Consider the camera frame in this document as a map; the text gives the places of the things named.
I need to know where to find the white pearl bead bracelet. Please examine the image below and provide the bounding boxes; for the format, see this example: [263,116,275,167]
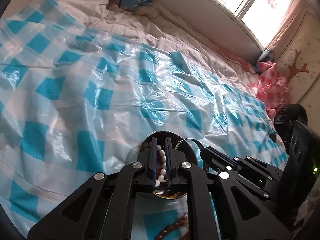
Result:
[154,144,168,188]

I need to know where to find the round metal tin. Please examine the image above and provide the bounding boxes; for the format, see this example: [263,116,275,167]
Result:
[132,131,198,200]

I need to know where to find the black plastic bag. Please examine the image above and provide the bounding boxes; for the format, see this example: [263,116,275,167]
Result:
[274,104,308,148]

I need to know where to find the blue white checkered plastic sheet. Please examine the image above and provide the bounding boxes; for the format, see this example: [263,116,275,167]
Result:
[1,0,287,236]

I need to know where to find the pink striped bed sheet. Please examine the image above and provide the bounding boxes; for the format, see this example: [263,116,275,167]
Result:
[55,0,256,79]

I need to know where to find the pink window curtain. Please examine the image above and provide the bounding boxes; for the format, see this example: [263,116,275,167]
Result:
[258,0,308,62]

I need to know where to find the brown wooden bead bracelet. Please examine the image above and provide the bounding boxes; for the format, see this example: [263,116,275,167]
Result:
[154,212,190,240]

